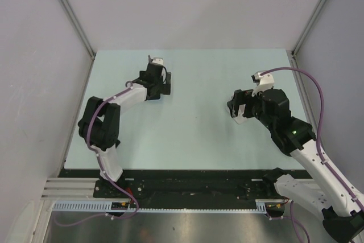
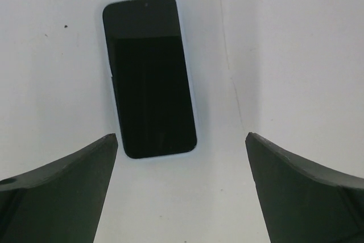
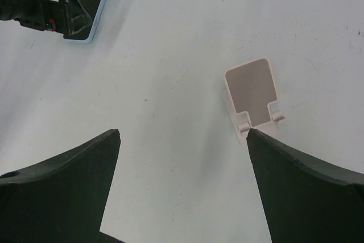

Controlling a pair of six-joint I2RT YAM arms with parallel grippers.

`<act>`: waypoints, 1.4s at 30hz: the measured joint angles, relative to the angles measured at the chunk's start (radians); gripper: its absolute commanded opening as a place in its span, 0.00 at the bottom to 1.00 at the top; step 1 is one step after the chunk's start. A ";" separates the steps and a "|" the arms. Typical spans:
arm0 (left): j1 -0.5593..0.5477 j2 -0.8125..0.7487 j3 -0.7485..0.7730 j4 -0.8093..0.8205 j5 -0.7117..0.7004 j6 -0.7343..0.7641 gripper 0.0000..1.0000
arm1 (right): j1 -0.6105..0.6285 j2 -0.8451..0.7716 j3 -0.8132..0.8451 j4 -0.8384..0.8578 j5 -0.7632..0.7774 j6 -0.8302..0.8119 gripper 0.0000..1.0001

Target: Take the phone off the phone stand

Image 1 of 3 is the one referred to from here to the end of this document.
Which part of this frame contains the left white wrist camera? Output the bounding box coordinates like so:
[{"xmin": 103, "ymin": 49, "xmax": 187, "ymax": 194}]
[{"xmin": 151, "ymin": 57, "xmax": 164, "ymax": 66}]

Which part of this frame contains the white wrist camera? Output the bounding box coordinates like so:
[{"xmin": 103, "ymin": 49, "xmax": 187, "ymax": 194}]
[
  {"xmin": 151, "ymin": 57, "xmax": 164, "ymax": 66},
  {"xmin": 252, "ymin": 71, "xmax": 275, "ymax": 97}
]

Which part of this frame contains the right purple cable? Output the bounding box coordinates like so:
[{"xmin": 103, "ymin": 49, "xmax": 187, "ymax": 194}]
[{"xmin": 261, "ymin": 66, "xmax": 361, "ymax": 241}]

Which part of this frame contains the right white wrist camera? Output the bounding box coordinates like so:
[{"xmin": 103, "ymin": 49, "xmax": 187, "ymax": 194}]
[{"xmin": 252, "ymin": 71, "xmax": 275, "ymax": 97}]

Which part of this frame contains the white slotted cable duct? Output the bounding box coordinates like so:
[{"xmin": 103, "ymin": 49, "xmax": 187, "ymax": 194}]
[{"xmin": 52, "ymin": 196, "xmax": 285, "ymax": 213}]

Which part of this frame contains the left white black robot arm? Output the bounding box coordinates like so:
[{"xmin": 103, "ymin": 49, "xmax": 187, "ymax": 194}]
[{"xmin": 77, "ymin": 57, "xmax": 171, "ymax": 197}]

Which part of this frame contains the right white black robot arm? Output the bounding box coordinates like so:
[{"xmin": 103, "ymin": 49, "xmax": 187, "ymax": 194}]
[{"xmin": 227, "ymin": 89, "xmax": 363, "ymax": 242}]

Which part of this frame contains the aluminium frame post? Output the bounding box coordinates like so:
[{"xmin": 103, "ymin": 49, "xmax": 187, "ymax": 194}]
[
  {"xmin": 291, "ymin": 0, "xmax": 328, "ymax": 58},
  {"xmin": 58, "ymin": 0, "xmax": 96, "ymax": 60}
]

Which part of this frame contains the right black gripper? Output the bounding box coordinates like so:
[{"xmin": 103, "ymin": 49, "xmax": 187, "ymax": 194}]
[{"xmin": 227, "ymin": 89, "xmax": 275, "ymax": 130}]

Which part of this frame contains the white phone stand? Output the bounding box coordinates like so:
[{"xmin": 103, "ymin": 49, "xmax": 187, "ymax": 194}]
[{"xmin": 226, "ymin": 105, "xmax": 247, "ymax": 125}]

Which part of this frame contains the left aluminium frame post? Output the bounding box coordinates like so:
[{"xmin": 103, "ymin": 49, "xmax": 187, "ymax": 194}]
[{"xmin": 58, "ymin": 0, "xmax": 96, "ymax": 60}]

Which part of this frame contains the right aluminium frame post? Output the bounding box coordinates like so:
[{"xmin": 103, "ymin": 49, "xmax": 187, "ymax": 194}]
[{"xmin": 291, "ymin": 0, "xmax": 328, "ymax": 58}]

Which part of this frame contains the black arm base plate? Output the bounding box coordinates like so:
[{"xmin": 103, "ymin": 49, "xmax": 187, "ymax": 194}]
[{"xmin": 58, "ymin": 168, "xmax": 298, "ymax": 218}]

